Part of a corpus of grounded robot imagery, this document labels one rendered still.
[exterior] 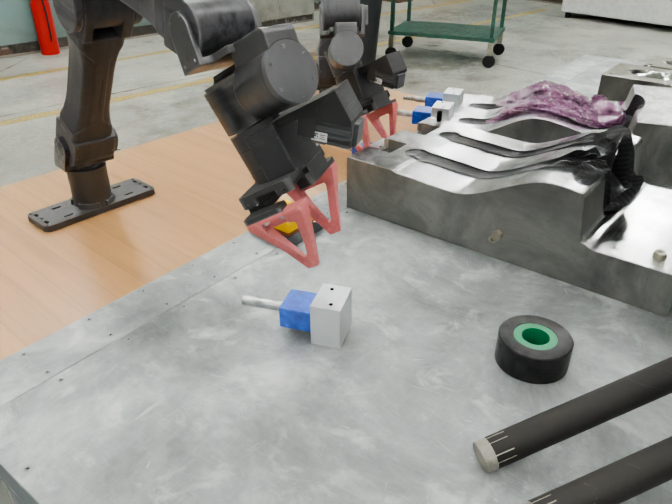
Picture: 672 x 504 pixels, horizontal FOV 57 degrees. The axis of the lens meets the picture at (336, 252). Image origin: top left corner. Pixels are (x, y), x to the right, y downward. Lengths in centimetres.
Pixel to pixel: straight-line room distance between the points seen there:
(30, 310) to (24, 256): 15
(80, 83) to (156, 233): 24
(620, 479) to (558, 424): 7
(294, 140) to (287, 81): 9
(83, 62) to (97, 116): 11
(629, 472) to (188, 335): 48
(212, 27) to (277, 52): 9
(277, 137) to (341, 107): 7
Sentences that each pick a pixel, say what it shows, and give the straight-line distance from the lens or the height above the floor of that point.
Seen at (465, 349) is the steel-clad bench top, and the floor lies 80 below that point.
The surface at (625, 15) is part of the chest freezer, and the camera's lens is 771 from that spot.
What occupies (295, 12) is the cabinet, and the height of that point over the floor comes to 12.
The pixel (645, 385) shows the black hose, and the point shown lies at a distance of 65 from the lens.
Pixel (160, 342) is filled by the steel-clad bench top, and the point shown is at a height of 80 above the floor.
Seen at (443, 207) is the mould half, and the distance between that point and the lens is 92.
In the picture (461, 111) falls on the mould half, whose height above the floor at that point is 86.
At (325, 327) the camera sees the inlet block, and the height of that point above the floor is 83.
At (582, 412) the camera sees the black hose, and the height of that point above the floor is 85.
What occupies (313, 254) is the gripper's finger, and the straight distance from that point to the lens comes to 63.
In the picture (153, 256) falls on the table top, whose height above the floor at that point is 80.
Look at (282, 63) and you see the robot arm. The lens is 56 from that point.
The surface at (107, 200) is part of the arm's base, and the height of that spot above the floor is 82.
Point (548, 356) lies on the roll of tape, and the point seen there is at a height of 84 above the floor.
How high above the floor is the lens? 126
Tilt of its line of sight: 30 degrees down
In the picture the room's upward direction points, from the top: straight up
